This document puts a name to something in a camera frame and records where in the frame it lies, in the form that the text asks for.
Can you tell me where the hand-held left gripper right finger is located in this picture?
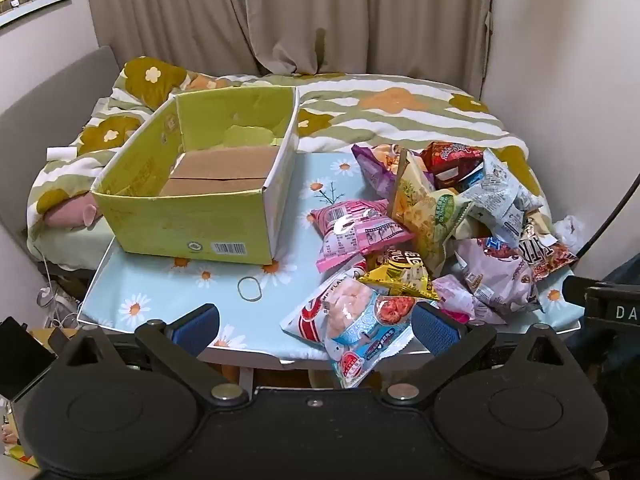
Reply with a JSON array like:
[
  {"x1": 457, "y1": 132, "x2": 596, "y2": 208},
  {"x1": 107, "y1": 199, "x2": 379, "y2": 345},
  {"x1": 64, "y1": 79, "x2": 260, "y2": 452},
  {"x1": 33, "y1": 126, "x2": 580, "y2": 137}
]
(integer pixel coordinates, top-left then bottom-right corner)
[{"x1": 380, "y1": 301, "x2": 577, "y2": 407}]

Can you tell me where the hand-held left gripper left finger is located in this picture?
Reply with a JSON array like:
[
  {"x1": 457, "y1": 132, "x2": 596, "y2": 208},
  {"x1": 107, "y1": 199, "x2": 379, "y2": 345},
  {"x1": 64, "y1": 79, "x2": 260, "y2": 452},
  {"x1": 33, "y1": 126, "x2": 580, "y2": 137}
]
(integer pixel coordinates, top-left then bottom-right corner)
[{"x1": 57, "y1": 302, "x2": 251, "y2": 407}]

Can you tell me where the yellow snack packet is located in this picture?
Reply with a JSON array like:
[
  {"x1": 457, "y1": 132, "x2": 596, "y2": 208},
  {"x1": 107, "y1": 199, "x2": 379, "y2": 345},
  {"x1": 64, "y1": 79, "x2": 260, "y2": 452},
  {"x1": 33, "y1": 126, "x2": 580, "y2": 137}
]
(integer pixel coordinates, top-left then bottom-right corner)
[{"x1": 357, "y1": 247, "x2": 441, "y2": 302}]

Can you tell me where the green cardboard box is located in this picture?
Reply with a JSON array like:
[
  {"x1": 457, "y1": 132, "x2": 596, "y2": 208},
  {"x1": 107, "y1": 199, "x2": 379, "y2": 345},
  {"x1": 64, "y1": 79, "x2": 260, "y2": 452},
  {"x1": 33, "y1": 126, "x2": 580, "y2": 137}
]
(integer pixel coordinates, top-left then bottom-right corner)
[{"x1": 90, "y1": 85, "x2": 301, "y2": 266}]

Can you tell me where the red white striped snack packet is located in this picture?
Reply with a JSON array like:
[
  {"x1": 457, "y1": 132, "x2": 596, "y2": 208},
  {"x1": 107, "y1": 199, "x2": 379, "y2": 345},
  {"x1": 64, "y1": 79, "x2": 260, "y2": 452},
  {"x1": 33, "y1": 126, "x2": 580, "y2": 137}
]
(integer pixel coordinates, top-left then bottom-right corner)
[{"x1": 280, "y1": 275, "x2": 381, "y2": 347}]

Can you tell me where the yellow green chips packet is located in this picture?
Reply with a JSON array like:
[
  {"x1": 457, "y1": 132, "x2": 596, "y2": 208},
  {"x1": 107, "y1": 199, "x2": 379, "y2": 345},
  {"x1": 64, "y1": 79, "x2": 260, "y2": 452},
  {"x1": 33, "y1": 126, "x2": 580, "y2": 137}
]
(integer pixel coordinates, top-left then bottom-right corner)
[{"x1": 389, "y1": 150, "x2": 473, "y2": 276}]

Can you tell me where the white blue snack packet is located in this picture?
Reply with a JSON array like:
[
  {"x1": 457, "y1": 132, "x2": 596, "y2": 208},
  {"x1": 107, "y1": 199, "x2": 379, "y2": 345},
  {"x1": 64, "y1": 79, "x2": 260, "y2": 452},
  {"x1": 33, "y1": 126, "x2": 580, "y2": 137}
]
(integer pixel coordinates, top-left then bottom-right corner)
[{"x1": 456, "y1": 147, "x2": 544, "y2": 250}]

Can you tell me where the pale pink snack packet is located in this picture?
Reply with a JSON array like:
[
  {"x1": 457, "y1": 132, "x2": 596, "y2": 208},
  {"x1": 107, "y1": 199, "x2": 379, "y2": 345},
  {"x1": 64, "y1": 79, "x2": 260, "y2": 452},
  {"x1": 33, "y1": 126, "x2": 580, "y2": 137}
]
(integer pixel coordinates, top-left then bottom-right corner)
[{"x1": 432, "y1": 275, "x2": 507, "y2": 326}]

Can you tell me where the tan rubber band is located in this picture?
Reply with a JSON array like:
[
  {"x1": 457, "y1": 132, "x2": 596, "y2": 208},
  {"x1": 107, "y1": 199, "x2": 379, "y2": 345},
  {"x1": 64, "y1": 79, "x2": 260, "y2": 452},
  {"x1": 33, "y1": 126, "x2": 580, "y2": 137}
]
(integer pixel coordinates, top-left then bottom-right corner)
[{"x1": 237, "y1": 276, "x2": 265, "y2": 302}]

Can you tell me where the light blue snack packet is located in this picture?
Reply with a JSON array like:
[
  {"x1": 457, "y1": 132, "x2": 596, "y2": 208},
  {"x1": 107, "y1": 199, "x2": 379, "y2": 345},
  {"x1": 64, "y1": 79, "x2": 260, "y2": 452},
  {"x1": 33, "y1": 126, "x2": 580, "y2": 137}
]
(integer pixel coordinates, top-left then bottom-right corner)
[{"x1": 325, "y1": 295, "x2": 417, "y2": 389}]

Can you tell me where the lilac snack packet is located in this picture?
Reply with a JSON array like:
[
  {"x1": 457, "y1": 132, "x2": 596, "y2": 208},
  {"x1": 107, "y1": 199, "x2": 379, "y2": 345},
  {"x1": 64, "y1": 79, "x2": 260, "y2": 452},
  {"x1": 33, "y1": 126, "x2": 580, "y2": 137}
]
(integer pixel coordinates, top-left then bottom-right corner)
[{"x1": 452, "y1": 237, "x2": 544, "y2": 313}]

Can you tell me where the brown red snack packet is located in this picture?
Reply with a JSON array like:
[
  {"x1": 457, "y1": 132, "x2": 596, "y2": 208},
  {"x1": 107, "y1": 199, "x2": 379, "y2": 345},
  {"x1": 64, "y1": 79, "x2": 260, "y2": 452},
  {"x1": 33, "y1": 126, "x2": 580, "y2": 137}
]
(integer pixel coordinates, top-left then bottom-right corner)
[{"x1": 517, "y1": 232, "x2": 579, "y2": 282}]

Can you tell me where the white crumpled tissue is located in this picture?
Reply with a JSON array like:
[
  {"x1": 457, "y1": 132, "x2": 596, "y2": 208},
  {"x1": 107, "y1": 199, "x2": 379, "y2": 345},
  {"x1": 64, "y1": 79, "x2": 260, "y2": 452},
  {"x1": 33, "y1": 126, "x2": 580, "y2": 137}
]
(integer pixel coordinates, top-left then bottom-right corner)
[{"x1": 551, "y1": 215, "x2": 584, "y2": 249}]

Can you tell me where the purple snack packet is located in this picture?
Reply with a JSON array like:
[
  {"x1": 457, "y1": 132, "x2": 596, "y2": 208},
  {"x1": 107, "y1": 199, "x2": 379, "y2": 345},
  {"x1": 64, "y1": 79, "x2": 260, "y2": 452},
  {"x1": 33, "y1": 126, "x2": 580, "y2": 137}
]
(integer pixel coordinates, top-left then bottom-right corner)
[{"x1": 351, "y1": 142, "x2": 407, "y2": 201}]

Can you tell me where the pink plush toy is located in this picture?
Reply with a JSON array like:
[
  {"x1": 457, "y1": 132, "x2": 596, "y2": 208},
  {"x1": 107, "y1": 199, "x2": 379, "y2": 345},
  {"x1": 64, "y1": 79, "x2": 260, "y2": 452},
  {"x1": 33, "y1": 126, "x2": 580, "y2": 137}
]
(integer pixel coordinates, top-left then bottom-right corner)
[{"x1": 42, "y1": 195, "x2": 104, "y2": 231}]

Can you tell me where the black flat device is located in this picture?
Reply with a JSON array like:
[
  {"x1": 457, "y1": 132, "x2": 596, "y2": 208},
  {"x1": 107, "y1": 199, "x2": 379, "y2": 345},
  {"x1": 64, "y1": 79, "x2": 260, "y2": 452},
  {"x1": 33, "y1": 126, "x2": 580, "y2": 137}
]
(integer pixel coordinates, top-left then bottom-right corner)
[{"x1": 0, "y1": 316, "x2": 59, "y2": 402}]

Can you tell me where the green striped floral blanket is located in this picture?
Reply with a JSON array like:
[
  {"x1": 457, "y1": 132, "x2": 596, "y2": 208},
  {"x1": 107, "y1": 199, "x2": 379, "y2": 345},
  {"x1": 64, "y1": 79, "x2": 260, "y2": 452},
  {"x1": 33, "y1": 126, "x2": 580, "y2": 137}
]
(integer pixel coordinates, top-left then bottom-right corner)
[{"x1": 27, "y1": 55, "x2": 553, "y2": 267}]

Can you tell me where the grey headboard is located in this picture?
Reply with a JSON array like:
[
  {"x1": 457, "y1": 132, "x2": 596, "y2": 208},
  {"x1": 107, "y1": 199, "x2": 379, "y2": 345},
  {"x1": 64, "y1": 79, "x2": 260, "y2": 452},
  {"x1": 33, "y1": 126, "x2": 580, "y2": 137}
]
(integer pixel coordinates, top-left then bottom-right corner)
[{"x1": 0, "y1": 45, "x2": 121, "y2": 261}]

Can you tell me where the beige curtain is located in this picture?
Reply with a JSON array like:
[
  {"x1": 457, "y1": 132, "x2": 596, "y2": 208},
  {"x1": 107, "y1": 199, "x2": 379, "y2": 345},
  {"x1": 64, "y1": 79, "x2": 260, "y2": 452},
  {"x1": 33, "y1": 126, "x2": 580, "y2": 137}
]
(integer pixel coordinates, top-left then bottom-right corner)
[{"x1": 82, "y1": 0, "x2": 497, "y2": 100}]

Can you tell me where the black cable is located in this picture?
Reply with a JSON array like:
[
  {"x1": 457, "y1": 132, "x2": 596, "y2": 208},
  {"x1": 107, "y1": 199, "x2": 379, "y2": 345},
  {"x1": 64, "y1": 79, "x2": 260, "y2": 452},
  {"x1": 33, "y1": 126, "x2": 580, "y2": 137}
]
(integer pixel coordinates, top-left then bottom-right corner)
[{"x1": 575, "y1": 174, "x2": 640, "y2": 262}]

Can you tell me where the white cable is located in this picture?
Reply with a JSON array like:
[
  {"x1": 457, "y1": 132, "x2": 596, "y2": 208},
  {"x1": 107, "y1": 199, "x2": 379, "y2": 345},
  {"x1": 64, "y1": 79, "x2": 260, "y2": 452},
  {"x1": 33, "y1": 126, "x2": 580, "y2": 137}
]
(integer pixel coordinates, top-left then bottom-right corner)
[{"x1": 36, "y1": 255, "x2": 81, "y2": 332}]

